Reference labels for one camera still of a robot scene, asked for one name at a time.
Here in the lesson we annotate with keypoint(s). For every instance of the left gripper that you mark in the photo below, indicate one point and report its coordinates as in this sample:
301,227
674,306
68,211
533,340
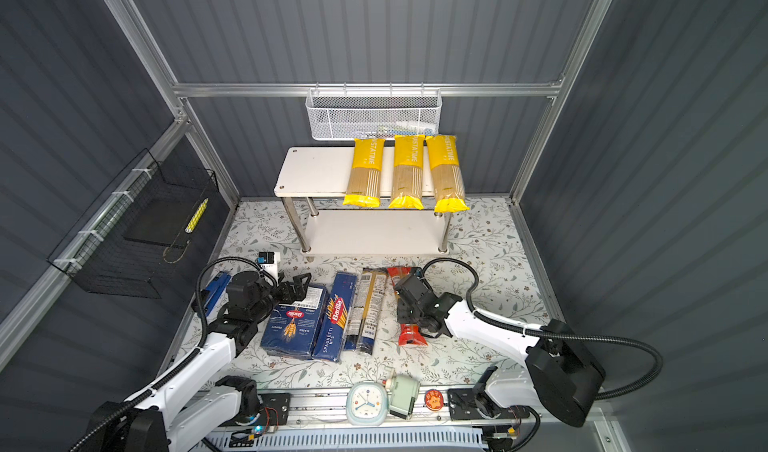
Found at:
298,291

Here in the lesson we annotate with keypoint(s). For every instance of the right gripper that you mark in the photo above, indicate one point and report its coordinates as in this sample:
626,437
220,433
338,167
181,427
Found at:
401,313

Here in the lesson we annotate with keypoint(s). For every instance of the red-ended spaghetti bag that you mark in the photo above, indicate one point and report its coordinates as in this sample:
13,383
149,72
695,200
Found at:
409,333

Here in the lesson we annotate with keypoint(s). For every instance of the blue-ended clear spaghetti bag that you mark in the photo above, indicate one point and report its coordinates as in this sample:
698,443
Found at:
364,316

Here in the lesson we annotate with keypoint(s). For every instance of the yellow Pastatime spaghetti bag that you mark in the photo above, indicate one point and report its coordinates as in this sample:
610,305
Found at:
363,188

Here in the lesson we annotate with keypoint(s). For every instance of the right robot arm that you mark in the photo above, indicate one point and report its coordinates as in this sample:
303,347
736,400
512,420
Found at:
562,375

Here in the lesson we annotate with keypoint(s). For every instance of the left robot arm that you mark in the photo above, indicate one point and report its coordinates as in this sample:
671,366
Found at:
166,415

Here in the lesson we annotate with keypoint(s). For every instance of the wide blue Barilla pasta box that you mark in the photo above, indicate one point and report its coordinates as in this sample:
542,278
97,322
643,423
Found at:
292,329

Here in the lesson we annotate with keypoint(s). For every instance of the white two-tier shelf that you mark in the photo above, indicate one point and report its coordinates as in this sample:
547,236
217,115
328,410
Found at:
308,173

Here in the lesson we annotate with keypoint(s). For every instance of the narrow blue Barilla spaghetti box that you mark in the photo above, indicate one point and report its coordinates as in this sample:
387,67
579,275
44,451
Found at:
331,338

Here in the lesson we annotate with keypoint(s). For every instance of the mint green timer device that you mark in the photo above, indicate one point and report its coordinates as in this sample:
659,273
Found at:
403,390

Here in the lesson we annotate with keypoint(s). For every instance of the red round badge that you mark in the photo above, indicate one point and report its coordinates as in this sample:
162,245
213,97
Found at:
434,400

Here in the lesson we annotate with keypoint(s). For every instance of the mint alarm clock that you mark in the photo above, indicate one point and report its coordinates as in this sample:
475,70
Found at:
367,404

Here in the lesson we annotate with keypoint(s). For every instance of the yellow green marker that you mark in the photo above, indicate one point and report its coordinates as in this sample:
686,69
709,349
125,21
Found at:
196,216

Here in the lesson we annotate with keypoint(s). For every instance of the white tube in basket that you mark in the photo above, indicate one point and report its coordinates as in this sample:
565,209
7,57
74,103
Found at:
417,127

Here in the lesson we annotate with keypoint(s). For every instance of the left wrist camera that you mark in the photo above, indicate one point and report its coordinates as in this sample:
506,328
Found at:
269,261

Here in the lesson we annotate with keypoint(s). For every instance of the blue handled tool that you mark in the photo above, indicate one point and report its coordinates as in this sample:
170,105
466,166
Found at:
214,290

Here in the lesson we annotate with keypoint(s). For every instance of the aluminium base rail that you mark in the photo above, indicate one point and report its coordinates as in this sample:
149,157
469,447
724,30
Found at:
250,407

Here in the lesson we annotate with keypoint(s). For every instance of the white wire mesh basket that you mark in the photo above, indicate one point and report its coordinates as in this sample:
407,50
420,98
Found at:
341,117

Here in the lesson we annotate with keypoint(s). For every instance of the black wire basket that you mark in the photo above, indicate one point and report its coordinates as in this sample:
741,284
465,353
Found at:
134,243

